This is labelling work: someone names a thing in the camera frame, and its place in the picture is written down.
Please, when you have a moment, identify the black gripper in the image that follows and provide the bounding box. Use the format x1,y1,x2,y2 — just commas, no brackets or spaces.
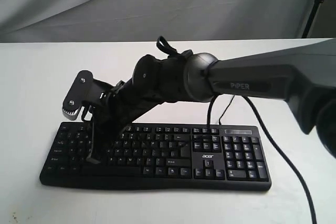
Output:
86,87,158,163

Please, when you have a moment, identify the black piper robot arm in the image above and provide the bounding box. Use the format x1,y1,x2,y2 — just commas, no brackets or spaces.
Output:
89,37,335,164

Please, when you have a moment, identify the black acer keyboard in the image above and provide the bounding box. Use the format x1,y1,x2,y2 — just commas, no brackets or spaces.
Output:
39,122,271,191

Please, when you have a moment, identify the grey backdrop cloth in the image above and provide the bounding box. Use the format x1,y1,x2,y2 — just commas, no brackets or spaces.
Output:
1,0,314,42

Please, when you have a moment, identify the black tripod stand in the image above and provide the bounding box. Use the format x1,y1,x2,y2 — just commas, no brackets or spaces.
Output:
301,0,324,39

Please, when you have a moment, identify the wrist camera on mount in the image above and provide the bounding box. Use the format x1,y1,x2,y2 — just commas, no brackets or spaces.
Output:
62,70,113,121

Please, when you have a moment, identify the black usb cable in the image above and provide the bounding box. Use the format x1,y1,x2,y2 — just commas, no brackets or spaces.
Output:
217,95,237,125

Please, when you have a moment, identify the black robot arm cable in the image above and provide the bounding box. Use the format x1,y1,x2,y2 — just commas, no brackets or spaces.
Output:
206,95,321,224

